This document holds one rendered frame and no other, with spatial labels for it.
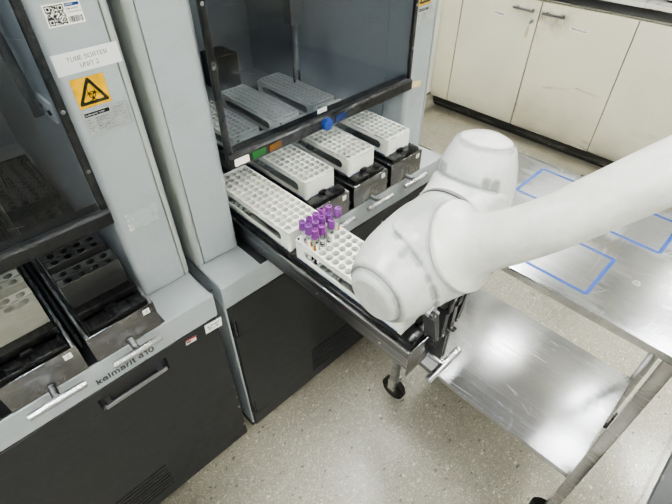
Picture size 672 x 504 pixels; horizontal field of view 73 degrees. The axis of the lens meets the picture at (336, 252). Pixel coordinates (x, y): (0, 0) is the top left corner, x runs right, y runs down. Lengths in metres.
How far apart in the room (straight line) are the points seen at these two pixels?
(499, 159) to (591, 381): 1.12
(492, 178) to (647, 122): 2.48
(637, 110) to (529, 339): 1.73
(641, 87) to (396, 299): 2.62
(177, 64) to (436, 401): 1.35
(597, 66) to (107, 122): 2.63
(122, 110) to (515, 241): 0.68
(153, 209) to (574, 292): 0.85
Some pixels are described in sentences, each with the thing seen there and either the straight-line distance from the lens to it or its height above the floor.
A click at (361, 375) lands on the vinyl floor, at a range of 1.77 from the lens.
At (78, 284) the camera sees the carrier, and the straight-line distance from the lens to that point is 0.99.
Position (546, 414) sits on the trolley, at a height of 0.28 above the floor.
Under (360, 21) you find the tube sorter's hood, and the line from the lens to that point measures 1.16.
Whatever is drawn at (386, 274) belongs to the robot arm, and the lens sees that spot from 0.47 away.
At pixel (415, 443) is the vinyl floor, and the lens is 1.66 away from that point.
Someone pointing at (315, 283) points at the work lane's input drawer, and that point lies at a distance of 0.95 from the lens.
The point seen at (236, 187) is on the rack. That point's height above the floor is 0.86.
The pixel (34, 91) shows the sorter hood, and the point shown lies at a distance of 0.83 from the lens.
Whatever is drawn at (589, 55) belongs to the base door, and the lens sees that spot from 3.06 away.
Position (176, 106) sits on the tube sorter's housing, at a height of 1.12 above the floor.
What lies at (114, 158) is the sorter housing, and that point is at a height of 1.07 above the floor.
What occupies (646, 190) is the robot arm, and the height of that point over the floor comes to 1.27.
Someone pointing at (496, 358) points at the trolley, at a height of 0.28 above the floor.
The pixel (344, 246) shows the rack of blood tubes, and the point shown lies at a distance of 0.94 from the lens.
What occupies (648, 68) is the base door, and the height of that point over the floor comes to 0.61.
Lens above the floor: 1.49
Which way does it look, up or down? 42 degrees down
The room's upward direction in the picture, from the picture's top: straight up
